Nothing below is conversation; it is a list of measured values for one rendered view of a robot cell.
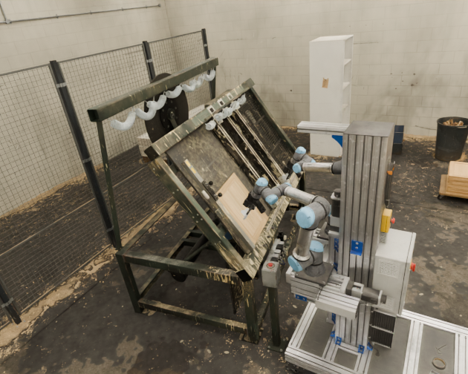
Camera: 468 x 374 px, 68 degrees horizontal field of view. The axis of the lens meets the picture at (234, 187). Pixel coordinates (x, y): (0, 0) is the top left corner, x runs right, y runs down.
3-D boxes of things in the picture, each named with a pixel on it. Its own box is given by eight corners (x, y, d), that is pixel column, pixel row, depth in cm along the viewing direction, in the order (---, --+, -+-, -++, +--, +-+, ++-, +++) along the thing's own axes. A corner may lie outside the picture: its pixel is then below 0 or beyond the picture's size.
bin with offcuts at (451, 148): (465, 165, 571) (473, 127, 540) (429, 161, 596) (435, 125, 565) (465, 152, 609) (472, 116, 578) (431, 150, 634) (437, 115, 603)
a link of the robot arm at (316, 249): (327, 259, 240) (327, 243, 234) (313, 268, 234) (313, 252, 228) (314, 251, 249) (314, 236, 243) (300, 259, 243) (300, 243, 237)
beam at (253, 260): (243, 283, 284) (253, 280, 277) (234, 272, 281) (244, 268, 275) (300, 167, 460) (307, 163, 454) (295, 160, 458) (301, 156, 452)
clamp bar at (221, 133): (271, 209, 352) (290, 200, 338) (199, 113, 329) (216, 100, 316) (274, 204, 360) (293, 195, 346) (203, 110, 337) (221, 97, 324)
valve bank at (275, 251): (279, 283, 304) (278, 261, 292) (264, 280, 309) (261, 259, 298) (292, 248, 344) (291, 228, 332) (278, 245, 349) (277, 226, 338)
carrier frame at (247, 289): (258, 345, 317) (249, 276, 278) (134, 312, 368) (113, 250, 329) (305, 215, 492) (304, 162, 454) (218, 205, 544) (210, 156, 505)
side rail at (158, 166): (234, 272, 282) (244, 268, 275) (147, 165, 261) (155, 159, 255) (237, 267, 286) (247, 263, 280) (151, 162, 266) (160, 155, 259)
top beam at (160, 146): (151, 162, 257) (159, 156, 252) (143, 151, 255) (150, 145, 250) (249, 88, 434) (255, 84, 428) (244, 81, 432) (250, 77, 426)
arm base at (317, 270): (327, 266, 249) (328, 254, 244) (322, 279, 238) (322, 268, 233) (307, 260, 256) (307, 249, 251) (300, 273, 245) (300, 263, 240)
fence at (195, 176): (249, 251, 298) (253, 249, 296) (180, 163, 280) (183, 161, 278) (252, 247, 302) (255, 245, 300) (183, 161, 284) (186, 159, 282)
